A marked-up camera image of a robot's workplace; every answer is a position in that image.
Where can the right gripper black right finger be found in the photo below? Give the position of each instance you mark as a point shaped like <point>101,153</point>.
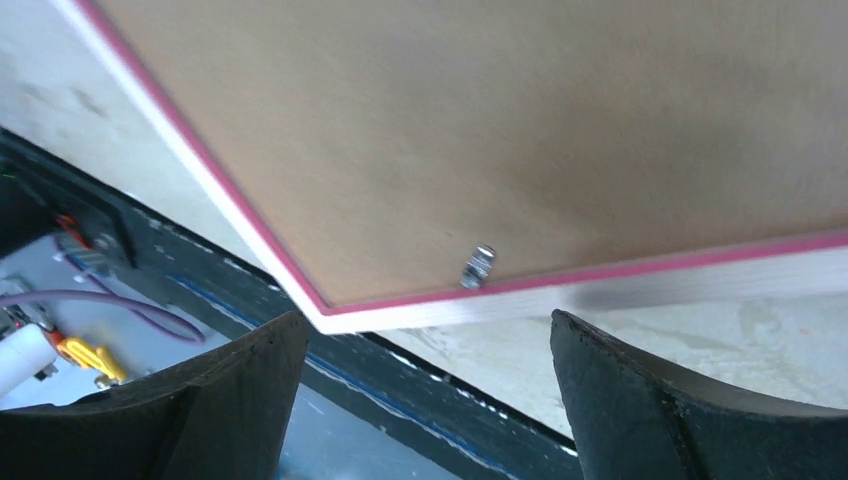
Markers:
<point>635,415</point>

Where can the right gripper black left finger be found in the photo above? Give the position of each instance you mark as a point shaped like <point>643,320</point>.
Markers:
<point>220,415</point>

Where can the brown backing board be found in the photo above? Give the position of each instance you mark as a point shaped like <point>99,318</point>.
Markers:
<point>382,141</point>

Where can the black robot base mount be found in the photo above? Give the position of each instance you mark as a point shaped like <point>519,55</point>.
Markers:
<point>460,428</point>

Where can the pink picture frame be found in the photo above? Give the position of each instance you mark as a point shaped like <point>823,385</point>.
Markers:
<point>802,266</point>

